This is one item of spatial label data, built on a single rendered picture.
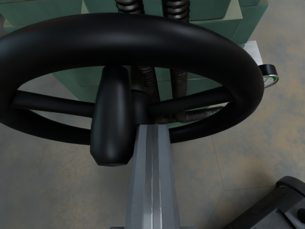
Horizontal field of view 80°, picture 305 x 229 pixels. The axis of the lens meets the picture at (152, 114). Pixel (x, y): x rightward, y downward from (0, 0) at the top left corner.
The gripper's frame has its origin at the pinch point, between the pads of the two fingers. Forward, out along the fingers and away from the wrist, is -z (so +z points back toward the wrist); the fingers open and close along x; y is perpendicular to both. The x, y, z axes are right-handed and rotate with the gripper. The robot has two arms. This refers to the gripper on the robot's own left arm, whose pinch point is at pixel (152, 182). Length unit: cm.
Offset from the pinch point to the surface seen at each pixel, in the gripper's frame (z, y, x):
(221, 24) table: -17.1, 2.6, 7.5
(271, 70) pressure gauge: -29.7, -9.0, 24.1
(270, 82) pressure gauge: -30.5, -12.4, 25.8
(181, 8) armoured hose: -13.7, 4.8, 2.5
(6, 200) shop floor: -41, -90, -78
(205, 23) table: -16.9, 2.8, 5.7
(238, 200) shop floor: -38, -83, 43
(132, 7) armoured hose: -13.3, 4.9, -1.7
